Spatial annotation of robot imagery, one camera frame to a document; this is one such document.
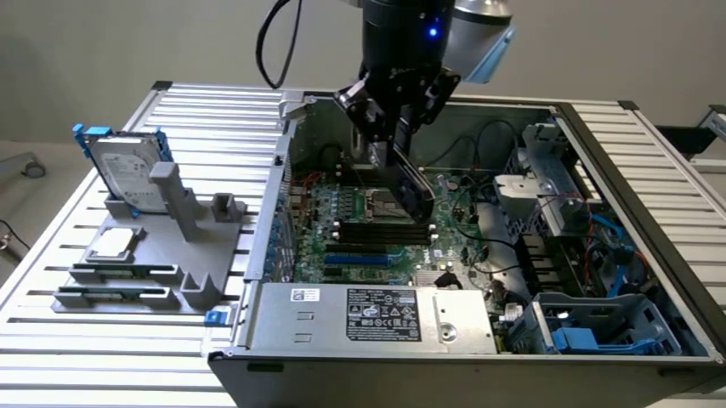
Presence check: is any hard disk with blue bracket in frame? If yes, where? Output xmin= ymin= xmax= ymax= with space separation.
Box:
xmin=72 ymin=122 xmax=172 ymax=220

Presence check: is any silver CPU chip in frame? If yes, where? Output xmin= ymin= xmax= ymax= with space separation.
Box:
xmin=89 ymin=227 xmax=144 ymax=260

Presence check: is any red wire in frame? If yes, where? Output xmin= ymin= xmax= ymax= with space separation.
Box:
xmin=632 ymin=249 xmax=660 ymax=295

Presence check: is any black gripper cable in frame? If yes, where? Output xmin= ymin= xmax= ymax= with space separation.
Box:
xmin=254 ymin=0 xmax=302 ymax=90

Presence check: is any black RAM slot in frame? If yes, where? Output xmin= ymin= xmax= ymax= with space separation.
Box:
xmin=336 ymin=236 xmax=436 ymax=246
xmin=337 ymin=220 xmax=435 ymax=229
xmin=336 ymin=231 xmax=435 ymax=240
xmin=336 ymin=225 xmax=435 ymax=234

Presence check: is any grey disk bay blue latch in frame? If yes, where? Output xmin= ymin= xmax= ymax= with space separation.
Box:
xmin=528 ymin=290 xmax=676 ymax=356

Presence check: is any open black PC case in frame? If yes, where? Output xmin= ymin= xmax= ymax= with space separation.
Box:
xmin=206 ymin=89 xmax=726 ymax=408

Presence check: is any black wire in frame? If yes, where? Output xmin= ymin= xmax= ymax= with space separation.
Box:
xmin=421 ymin=119 xmax=517 ymax=172

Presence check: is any CPU socket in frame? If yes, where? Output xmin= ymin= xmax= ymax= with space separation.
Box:
xmin=352 ymin=186 xmax=413 ymax=223

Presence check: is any silver metal drive cage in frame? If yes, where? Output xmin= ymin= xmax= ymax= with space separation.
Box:
xmin=491 ymin=122 xmax=603 ymax=239

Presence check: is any silver chipset heatsink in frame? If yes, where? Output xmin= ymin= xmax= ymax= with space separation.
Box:
xmin=412 ymin=267 xmax=456 ymax=291

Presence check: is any silver power supply unit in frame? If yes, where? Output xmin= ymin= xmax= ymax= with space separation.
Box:
xmin=232 ymin=281 xmax=500 ymax=356

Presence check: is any grey parts rack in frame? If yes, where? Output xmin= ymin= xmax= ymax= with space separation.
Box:
xmin=50 ymin=161 xmax=252 ymax=316

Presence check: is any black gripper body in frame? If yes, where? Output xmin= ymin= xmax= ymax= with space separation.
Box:
xmin=359 ymin=0 xmax=456 ymax=88

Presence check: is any blue wire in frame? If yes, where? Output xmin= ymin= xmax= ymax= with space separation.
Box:
xmin=587 ymin=211 xmax=631 ymax=299

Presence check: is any grey caster wheel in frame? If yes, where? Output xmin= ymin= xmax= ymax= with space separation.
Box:
xmin=0 ymin=152 xmax=48 ymax=179

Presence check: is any black metal frame bracket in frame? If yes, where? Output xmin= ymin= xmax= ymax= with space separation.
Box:
xmin=653 ymin=105 xmax=726 ymax=162

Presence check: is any green RAM stick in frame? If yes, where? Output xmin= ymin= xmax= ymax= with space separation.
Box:
xmin=70 ymin=263 xmax=177 ymax=277
xmin=56 ymin=286 xmax=172 ymax=301

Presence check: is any thin black floor cable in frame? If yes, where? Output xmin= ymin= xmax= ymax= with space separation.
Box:
xmin=0 ymin=219 xmax=33 ymax=261

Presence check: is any green motherboard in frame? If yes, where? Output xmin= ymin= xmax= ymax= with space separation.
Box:
xmin=289 ymin=166 xmax=515 ymax=295

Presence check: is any black expansion slot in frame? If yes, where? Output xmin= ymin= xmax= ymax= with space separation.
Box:
xmin=324 ymin=242 xmax=393 ymax=256

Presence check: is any blue expansion slot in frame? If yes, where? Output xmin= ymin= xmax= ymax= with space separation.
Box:
xmin=322 ymin=253 xmax=391 ymax=266

